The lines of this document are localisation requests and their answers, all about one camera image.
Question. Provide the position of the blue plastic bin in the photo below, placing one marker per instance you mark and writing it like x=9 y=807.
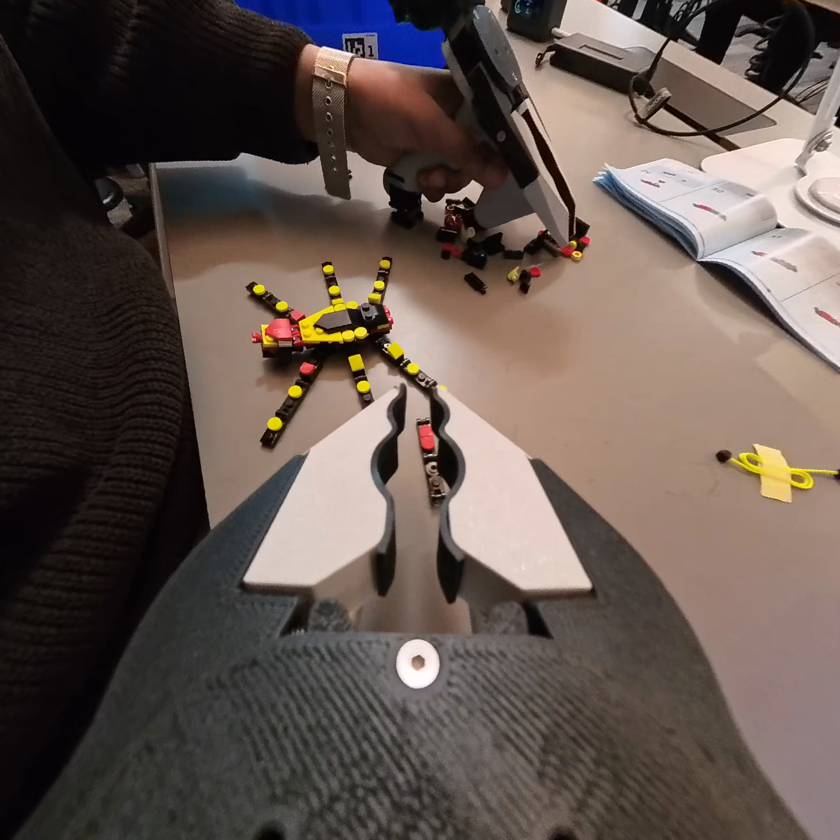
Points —
x=295 y=26

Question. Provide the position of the yellow black lego spider model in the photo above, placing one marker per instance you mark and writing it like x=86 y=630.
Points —
x=328 y=320

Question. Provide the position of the black white printed tag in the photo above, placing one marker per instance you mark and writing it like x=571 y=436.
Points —
x=359 y=47

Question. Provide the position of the open instruction booklet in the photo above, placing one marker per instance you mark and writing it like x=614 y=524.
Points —
x=722 y=210

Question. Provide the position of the pile of lego pieces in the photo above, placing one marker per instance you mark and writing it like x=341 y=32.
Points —
x=476 y=253

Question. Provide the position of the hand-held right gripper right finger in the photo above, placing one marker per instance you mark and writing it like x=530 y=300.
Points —
x=512 y=525

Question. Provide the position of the person's left forearm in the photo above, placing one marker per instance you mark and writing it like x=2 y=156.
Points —
x=229 y=79

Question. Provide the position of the black power adapter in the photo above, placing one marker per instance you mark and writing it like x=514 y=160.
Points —
x=590 y=59

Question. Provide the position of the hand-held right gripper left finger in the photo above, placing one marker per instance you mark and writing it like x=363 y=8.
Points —
x=328 y=512

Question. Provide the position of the white monitor stand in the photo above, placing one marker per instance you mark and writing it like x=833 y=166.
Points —
x=741 y=167

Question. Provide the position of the black device with screen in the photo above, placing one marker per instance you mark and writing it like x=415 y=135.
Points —
x=531 y=19

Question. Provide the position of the wristwatch with mesh band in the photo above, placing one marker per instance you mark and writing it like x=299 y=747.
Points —
x=328 y=105

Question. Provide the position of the person's black sweater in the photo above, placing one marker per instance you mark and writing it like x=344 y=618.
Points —
x=79 y=394

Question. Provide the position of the person's left hand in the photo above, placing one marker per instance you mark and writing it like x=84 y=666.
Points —
x=394 y=111

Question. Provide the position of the black lego strip red tile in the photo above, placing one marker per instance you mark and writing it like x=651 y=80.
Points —
x=426 y=436

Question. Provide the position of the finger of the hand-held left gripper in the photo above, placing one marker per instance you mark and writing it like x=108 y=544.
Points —
x=508 y=210
x=541 y=177

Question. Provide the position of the beige tape piece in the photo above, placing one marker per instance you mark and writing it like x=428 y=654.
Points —
x=778 y=492

